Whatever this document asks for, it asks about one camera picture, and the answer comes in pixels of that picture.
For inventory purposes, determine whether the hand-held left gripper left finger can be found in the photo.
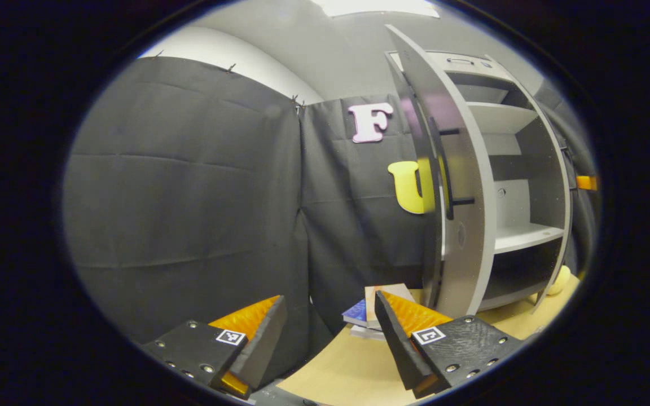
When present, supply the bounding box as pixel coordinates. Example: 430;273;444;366
143;295;289;400

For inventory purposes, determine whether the yellow plush cushion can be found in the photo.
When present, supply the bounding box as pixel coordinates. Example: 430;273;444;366
546;265;572;296

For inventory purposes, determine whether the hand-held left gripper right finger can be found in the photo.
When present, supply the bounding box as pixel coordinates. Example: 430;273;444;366
374;290;524;400

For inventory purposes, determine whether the tan cover book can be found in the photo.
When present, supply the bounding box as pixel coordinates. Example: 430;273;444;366
364;284;416;330

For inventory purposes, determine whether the white book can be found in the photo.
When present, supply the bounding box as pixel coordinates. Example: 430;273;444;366
349;324;385;341

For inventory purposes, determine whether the grey cabinet drawer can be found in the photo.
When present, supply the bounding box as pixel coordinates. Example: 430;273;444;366
410;51;511;77

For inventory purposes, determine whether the grey cabinet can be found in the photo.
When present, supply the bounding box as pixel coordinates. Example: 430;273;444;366
387;50;571;312

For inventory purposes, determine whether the grey cabinet door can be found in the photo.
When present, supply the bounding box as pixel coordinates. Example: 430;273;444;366
384;24;498;319
486;54;574;314

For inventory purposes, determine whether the blue cover book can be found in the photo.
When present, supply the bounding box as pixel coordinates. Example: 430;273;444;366
342;299;368;328

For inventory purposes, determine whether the black backdrop cloth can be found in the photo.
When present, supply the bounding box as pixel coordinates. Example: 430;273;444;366
63;55;599;345

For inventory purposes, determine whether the ceiling light panel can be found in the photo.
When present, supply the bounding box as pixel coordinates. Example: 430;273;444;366
309;0;441;19

